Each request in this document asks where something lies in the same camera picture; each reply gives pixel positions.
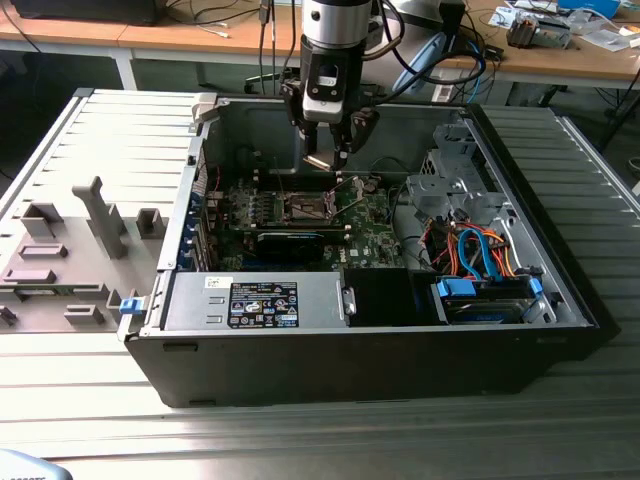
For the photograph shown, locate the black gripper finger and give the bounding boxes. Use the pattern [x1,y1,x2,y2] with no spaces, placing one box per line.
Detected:
[331,106,380,170]
[278,78,320,155]

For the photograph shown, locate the silver green CPU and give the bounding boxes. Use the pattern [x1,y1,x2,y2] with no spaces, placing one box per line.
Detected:
[302,152,335,172]

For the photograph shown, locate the metal socket cover frame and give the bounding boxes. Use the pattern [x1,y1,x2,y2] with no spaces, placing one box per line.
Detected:
[327,175,369,217]

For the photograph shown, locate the CPU socket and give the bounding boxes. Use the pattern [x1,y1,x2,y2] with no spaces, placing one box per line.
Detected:
[282,191,335,224]

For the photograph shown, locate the CPU cooler heatsink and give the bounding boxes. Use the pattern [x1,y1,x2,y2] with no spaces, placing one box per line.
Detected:
[505,13,540,50]

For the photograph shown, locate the white label tag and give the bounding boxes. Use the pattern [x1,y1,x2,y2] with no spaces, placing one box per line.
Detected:
[430,78,457,103]

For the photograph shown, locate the metal drive cage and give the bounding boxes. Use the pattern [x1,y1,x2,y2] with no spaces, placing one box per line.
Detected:
[403,122,509,226]

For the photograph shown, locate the green motherboard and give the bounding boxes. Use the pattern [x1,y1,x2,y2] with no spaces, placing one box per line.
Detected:
[214,172,407,274]

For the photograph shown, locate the black upright box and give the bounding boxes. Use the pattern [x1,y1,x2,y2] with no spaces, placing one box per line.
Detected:
[438,1,467,59]

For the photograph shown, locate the black graphics card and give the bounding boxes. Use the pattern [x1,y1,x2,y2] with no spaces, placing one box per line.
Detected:
[255,228,327,262]

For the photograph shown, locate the printed paper leaflet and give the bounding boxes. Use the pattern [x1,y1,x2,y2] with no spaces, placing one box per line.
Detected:
[487,3,524,29]

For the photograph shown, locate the wooden desk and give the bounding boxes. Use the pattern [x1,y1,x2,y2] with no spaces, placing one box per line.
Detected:
[434,0,640,94]
[0,0,304,91]

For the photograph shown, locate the grey metal device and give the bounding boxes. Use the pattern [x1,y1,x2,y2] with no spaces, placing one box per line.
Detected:
[534,18,575,50]

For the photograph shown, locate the grey power supply unit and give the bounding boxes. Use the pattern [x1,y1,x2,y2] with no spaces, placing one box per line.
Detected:
[160,272,350,332]

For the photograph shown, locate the hard disk in blue carrier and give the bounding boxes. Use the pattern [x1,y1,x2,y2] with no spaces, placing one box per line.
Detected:
[432,276,545,325]

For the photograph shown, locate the black flat device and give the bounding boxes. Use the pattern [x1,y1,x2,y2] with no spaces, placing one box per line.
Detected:
[9,0,162,27]

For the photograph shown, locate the black open PC case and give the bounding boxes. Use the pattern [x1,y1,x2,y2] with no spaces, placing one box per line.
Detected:
[117,93,621,409]

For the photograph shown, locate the blue cardboard box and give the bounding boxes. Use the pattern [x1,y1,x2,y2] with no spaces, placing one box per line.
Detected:
[556,0,622,17]

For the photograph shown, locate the clear plastic bag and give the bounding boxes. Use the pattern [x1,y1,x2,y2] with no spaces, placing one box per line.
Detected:
[574,27,639,52]

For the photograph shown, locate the grey parts rack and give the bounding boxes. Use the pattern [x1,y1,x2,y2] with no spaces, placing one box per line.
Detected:
[0,174,170,335]

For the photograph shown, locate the pale rounded device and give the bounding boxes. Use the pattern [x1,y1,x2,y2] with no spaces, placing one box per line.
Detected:
[0,448,71,480]

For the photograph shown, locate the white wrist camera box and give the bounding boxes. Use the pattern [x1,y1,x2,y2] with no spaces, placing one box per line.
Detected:
[302,62,347,122]

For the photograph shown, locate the black round cable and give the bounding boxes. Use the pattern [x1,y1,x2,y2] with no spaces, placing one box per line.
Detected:
[368,156,409,177]

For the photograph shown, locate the beige plastic bracket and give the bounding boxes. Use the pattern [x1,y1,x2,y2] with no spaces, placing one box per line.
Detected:
[191,92,222,126]

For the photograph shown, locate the blue cable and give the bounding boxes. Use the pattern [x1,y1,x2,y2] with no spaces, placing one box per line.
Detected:
[465,38,490,101]

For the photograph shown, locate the orange power wires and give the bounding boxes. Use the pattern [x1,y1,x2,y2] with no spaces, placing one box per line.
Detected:
[427,224,519,279]

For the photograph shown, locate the blue data wire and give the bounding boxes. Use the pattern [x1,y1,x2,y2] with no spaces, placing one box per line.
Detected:
[455,225,497,281]

